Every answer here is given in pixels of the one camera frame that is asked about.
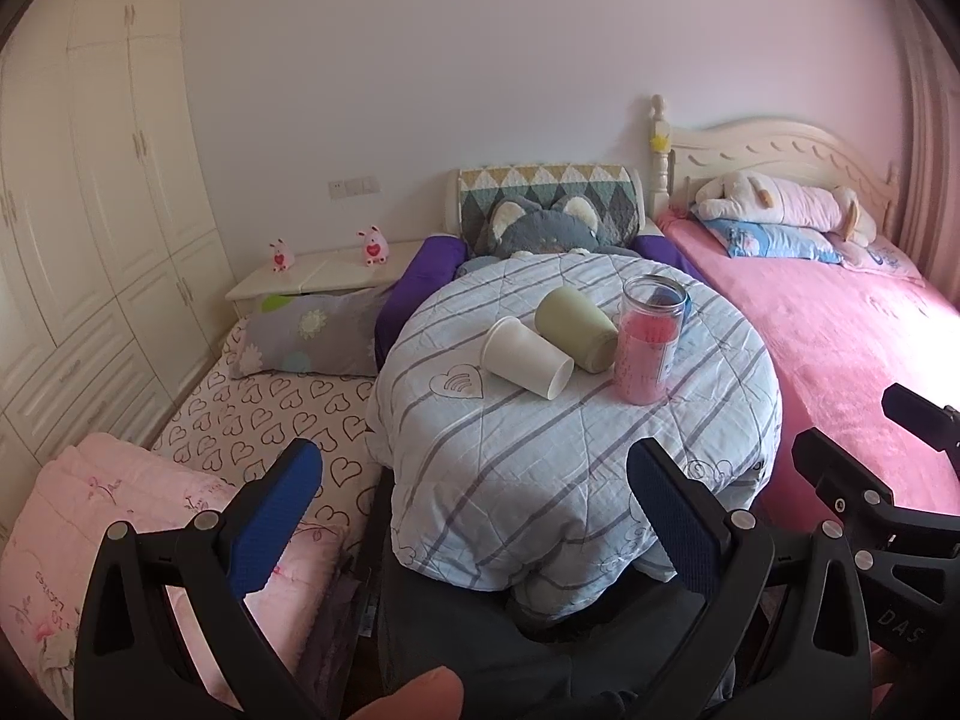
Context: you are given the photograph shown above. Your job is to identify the pale curtain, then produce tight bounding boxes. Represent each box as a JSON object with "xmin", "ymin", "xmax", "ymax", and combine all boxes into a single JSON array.
[{"xmin": 877, "ymin": 0, "xmax": 960, "ymax": 293}]

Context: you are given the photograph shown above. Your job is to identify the white dog plush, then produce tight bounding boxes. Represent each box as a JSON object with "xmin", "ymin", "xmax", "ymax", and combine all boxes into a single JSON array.
[{"xmin": 690, "ymin": 171, "xmax": 878, "ymax": 245}]

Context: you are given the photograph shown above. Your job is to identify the white cup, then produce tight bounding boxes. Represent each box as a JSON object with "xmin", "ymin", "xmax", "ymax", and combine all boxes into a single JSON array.
[{"xmin": 481, "ymin": 315, "xmax": 575, "ymax": 401}]

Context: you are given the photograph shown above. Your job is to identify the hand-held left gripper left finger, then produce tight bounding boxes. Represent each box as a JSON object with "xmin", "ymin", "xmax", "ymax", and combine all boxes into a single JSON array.
[{"xmin": 73, "ymin": 437, "xmax": 325, "ymax": 720}]

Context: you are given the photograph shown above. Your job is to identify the heart print bed sheet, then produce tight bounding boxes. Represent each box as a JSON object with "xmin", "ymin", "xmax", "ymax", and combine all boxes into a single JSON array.
[{"xmin": 150, "ymin": 319, "xmax": 383, "ymax": 541}]

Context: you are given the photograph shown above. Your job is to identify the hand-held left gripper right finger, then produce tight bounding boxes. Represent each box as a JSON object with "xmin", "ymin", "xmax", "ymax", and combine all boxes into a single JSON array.
[{"xmin": 626, "ymin": 436, "xmax": 875, "ymax": 720}]

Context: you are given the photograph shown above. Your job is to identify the person's left hand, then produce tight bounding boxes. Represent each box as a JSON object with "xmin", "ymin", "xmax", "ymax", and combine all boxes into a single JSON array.
[{"xmin": 351, "ymin": 670, "xmax": 464, "ymax": 720}]

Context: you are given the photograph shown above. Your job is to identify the pink folded quilt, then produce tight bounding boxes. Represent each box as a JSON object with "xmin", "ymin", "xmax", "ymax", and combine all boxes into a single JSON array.
[{"xmin": 0, "ymin": 431, "xmax": 353, "ymax": 698}]

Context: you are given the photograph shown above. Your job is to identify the green cup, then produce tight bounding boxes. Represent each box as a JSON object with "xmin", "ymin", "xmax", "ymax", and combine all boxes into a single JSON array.
[{"xmin": 535, "ymin": 286, "xmax": 620, "ymax": 374}]

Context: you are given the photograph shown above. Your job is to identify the cream nightstand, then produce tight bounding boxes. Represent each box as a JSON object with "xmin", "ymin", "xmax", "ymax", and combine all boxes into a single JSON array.
[{"xmin": 225, "ymin": 240, "xmax": 428, "ymax": 323}]

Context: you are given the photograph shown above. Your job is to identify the purple bed bumper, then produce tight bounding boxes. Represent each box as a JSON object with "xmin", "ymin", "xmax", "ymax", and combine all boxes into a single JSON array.
[
  {"xmin": 373, "ymin": 235, "xmax": 470, "ymax": 368},
  {"xmin": 634, "ymin": 235, "xmax": 706, "ymax": 282}
]

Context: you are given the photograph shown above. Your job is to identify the pink bed cover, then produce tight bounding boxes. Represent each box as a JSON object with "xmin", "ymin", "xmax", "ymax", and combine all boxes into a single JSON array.
[{"xmin": 656, "ymin": 214, "xmax": 960, "ymax": 518}]

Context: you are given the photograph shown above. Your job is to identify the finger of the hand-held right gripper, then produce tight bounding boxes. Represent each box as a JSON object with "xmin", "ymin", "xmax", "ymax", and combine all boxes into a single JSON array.
[
  {"xmin": 792, "ymin": 427, "xmax": 960, "ymax": 542},
  {"xmin": 883, "ymin": 382, "xmax": 960, "ymax": 470}
]

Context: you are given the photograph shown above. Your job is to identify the blue cartoon pillow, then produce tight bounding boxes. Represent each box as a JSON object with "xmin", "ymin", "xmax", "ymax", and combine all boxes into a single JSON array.
[{"xmin": 688, "ymin": 216, "xmax": 845, "ymax": 265}]

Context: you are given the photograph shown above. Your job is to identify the clear jar with pink contents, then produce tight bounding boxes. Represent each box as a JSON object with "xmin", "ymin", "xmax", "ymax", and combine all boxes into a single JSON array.
[{"xmin": 615, "ymin": 274, "xmax": 689, "ymax": 407}]

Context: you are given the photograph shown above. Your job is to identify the cream wardrobe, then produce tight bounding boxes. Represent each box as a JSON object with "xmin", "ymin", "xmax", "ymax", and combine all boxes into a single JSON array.
[{"xmin": 0, "ymin": 0, "xmax": 241, "ymax": 541}]

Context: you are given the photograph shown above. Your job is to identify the grey floral pillow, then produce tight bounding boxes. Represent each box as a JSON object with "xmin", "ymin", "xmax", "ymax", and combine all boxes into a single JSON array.
[{"xmin": 227, "ymin": 286, "xmax": 395, "ymax": 380}]

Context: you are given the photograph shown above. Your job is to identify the grey cat plush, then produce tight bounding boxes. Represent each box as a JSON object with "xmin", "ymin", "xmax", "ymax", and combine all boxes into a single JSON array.
[{"xmin": 457, "ymin": 195, "xmax": 638, "ymax": 275}]

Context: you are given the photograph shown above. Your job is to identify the striped quilt-covered round table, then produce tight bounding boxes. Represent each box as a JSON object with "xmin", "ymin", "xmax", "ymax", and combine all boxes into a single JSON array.
[{"xmin": 367, "ymin": 251, "xmax": 782, "ymax": 622}]

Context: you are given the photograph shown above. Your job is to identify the dark grey trousers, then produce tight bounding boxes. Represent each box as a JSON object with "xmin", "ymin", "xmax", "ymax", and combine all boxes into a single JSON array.
[{"xmin": 375, "ymin": 562, "xmax": 721, "ymax": 720}]

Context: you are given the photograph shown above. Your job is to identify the patchwork headboard cover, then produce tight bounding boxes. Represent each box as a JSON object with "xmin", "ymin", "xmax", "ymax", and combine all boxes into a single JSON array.
[{"xmin": 456, "ymin": 163, "xmax": 646, "ymax": 256}]

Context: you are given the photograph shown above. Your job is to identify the pink and white pillow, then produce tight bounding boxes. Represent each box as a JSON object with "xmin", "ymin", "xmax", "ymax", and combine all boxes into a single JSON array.
[{"xmin": 825, "ymin": 232, "xmax": 927, "ymax": 286}]

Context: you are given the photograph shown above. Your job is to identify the cream bed headboard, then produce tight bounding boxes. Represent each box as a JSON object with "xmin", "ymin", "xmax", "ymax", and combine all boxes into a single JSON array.
[{"xmin": 649, "ymin": 94, "xmax": 901, "ymax": 222}]

